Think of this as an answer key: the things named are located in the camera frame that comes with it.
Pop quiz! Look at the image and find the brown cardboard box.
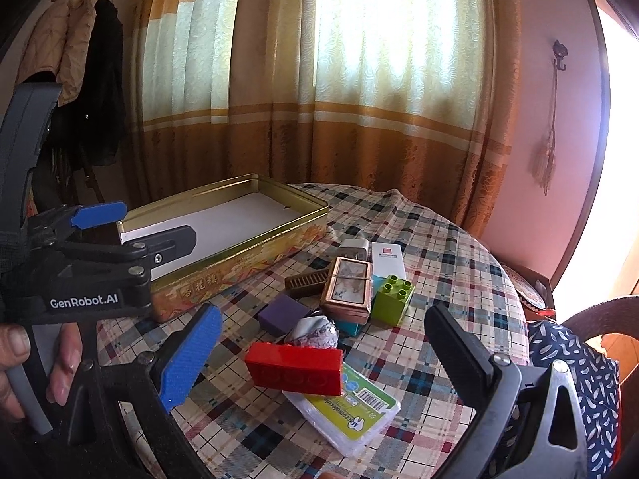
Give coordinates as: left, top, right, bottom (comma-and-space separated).
503, 261, 556, 321

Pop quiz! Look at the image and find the brown door frame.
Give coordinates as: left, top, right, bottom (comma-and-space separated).
548, 0, 616, 287

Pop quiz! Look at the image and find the copper framed box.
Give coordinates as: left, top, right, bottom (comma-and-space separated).
320, 255, 375, 323

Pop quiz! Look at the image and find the orange and cream curtain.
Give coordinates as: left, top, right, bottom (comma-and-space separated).
131, 0, 246, 205
227, 0, 524, 241

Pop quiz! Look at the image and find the brown wicker chair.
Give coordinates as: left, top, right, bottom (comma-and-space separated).
558, 303, 639, 360

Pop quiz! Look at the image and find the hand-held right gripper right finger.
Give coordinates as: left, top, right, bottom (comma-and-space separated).
423, 303, 591, 479

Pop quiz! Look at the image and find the white paper liner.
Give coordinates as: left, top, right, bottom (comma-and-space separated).
122, 194, 308, 281

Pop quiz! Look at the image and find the tissue packet with green label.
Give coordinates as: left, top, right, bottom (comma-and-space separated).
283, 362, 402, 458

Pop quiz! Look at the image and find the brown ribbed box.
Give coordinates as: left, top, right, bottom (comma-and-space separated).
284, 268, 333, 291

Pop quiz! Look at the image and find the beige padded jacket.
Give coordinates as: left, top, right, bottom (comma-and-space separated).
17, 0, 99, 109

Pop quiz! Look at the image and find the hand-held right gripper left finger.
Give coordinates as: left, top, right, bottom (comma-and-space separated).
65, 303, 223, 479

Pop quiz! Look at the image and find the green building block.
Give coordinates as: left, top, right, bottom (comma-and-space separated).
370, 275, 415, 329

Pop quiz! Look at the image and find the teal building block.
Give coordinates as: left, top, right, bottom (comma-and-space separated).
335, 316, 368, 338

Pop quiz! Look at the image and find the round printed tin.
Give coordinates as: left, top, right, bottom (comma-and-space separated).
513, 279, 550, 316

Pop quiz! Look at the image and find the blue patterned cushion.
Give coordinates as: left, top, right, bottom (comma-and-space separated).
499, 318, 623, 479

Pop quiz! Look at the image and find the black coat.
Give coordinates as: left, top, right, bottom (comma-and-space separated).
49, 0, 127, 201

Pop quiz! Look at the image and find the purple block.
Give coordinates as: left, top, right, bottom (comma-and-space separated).
257, 293, 313, 338

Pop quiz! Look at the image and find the white charger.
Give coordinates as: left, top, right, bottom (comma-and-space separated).
339, 238, 373, 263

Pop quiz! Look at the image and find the gold rectangular tin box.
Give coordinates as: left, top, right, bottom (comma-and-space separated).
116, 174, 330, 324

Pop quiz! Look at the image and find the red building block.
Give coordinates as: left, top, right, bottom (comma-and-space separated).
244, 342, 345, 398

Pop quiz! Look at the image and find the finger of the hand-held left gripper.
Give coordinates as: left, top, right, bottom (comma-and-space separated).
50, 225, 198, 276
27, 202, 129, 241

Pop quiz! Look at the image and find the person's left hand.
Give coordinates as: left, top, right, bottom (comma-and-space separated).
0, 322, 83, 422

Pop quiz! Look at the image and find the hanging tassel cord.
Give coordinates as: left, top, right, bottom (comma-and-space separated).
531, 67, 559, 196

